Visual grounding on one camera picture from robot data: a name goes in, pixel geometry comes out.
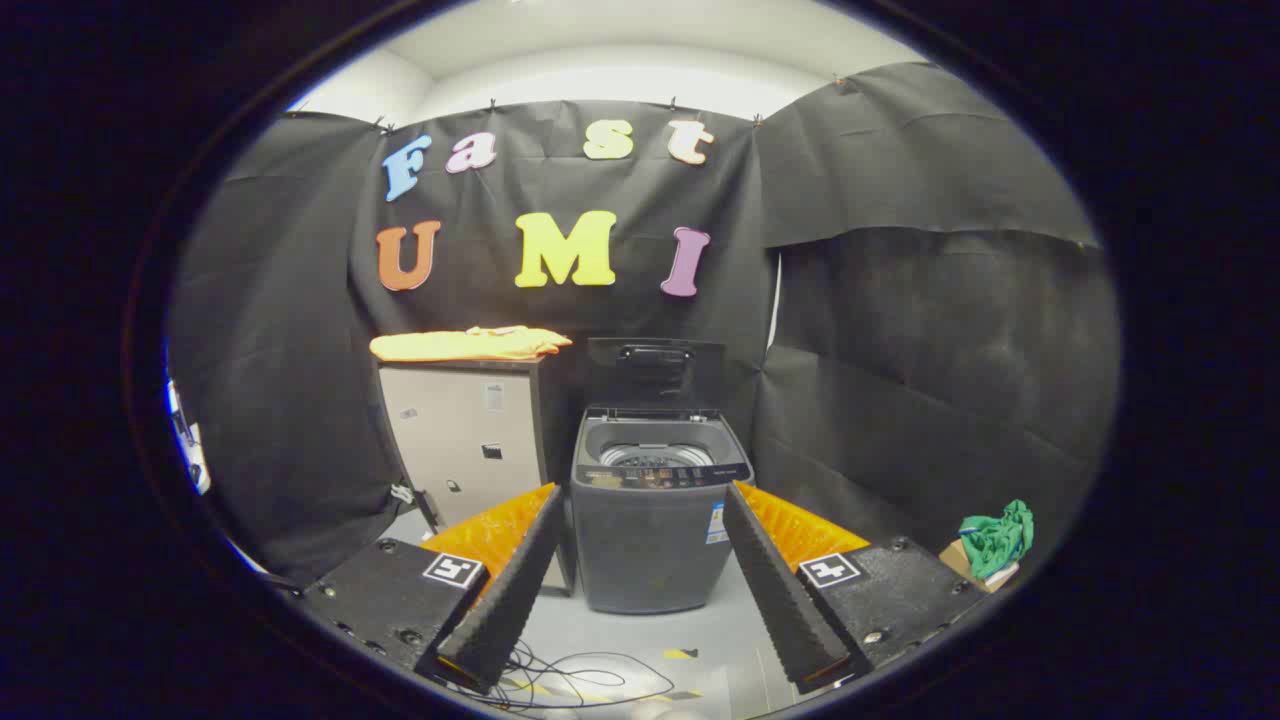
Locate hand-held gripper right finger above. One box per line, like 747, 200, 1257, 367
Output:
722, 480, 987, 696

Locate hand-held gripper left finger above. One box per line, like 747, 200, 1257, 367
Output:
300, 482, 567, 696

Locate grey washing machine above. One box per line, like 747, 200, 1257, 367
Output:
570, 405, 754, 615

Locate yellow polo shirt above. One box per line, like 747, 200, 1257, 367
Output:
369, 325, 573, 363

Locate grey cabinet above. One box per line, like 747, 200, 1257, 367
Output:
375, 358, 577, 596

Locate cardboard box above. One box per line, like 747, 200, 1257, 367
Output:
938, 540, 1021, 593

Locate green cloth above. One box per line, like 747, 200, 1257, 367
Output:
958, 499, 1035, 581

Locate white and blue object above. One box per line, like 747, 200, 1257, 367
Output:
165, 375, 213, 496

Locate black cables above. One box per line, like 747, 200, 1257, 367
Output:
440, 640, 677, 711

